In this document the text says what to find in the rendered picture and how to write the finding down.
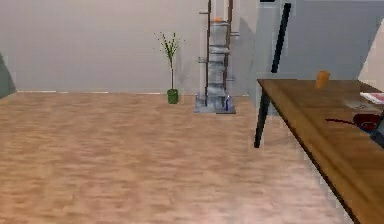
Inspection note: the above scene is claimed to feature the dark blue object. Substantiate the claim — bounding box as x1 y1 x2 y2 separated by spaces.
369 111 384 149

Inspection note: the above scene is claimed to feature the grey ladder shelf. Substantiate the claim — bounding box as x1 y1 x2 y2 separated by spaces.
194 0 241 115

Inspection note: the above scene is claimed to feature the red and white book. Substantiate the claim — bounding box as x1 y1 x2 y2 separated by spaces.
359 92 384 105

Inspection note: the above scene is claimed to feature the orange cup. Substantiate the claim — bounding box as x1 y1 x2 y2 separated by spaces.
315 70 331 89

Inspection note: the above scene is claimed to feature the house plant in green pot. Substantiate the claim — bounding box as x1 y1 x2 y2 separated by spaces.
154 31 184 105

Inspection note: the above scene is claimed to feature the brown wooden table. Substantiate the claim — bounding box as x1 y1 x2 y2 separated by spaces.
253 78 384 224

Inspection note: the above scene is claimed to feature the black floor lamp pole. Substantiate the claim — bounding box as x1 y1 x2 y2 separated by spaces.
259 0 292 74

